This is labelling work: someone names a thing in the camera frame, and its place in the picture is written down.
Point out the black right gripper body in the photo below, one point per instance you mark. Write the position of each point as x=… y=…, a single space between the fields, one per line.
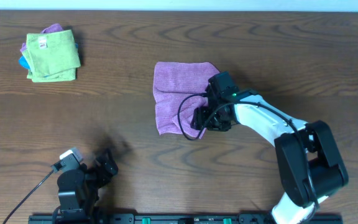
x=219 y=124

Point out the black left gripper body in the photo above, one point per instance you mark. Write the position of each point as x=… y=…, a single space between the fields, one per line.
x=105 y=166

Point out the purple microfiber cloth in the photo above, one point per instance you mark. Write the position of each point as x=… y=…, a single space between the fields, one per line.
x=176 y=90

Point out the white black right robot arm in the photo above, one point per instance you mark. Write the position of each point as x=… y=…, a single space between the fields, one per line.
x=310 y=165

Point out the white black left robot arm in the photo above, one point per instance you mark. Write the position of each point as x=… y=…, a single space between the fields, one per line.
x=78 y=186

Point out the blue folded cloth in stack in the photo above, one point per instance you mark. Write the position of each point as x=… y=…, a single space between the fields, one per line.
x=23 y=63

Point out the purple folded cloth in stack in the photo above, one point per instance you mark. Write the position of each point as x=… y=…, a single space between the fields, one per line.
x=51 y=29

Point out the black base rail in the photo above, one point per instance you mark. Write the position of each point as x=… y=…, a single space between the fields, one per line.
x=242 y=218

